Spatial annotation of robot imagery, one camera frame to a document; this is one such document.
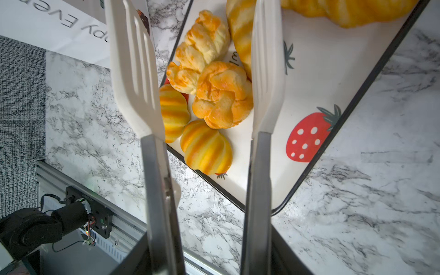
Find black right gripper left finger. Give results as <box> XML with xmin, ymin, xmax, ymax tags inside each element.
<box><xmin>110</xmin><ymin>233</ymin><xmax>153</xmax><ymax>275</ymax></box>

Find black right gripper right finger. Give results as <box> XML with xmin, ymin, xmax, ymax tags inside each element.
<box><xmin>270</xmin><ymin>226</ymin><xmax>306</xmax><ymax>275</ymax></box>

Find white and steel tongs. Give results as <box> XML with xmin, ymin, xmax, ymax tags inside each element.
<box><xmin>104</xmin><ymin>0</ymin><xmax>286</xmax><ymax>275</ymax></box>

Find pale braided bread roll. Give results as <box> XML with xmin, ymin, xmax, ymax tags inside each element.
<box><xmin>166</xmin><ymin>10</ymin><xmax>230</xmax><ymax>95</ymax></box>

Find white paper gift bag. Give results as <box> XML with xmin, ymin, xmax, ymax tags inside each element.
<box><xmin>1</xmin><ymin>1</ymin><xmax>111</xmax><ymax>68</ymax></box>

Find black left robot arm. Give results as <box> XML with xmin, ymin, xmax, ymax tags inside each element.
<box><xmin>1</xmin><ymin>202</ymin><xmax>91</xmax><ymax>269</ymax></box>

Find long twisted bread loaf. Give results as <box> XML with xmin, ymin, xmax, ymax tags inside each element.
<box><xmin>281</xmin><ymin>0</ymin><xmax>418</xmax><ymax>28</ymax></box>

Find striped croissant bottom middle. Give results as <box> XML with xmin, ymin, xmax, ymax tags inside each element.
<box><xmin>180</xmin><ymin>120</ymin><xmax>233</xmax><ymax>175</ymax></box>

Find striped croissant bottom left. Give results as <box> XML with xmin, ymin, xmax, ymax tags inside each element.
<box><xmin>159</xmin><ymin>84</ymin><xmax>191</xmax><ymax>144</ymax></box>

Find white strawberry tray black rim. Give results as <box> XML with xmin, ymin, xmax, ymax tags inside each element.
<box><xmin>168</xmin><ymin>1</ymin><xmax>429</xmax><ymax>215</ymax></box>

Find small striped croissant upper middle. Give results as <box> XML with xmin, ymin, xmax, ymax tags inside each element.
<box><xmin>226</xmin><ymin>0</ymin><xmax>256</xmax><ymax>79</ymax></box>

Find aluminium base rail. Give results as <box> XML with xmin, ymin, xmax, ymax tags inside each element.
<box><xmin>36</xmin><ymin>160</ymin><xmax>228</xmax><ymax>275</ymax></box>

